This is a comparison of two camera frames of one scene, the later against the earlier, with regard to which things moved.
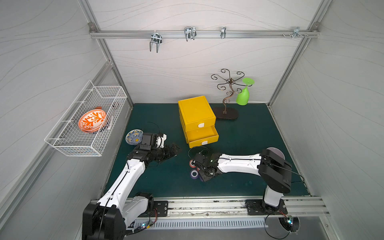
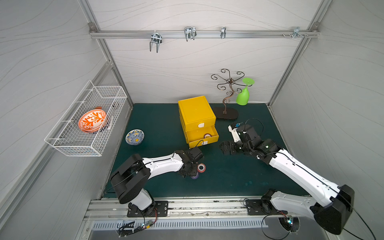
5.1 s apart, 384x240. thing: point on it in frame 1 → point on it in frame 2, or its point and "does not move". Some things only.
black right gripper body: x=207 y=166 → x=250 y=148
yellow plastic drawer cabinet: x=198 y=121 does not move
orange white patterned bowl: x=91 y=121 does not move
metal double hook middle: x=190 y=32 does not move
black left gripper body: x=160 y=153 → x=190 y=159
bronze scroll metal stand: x=224 y=112 does not move
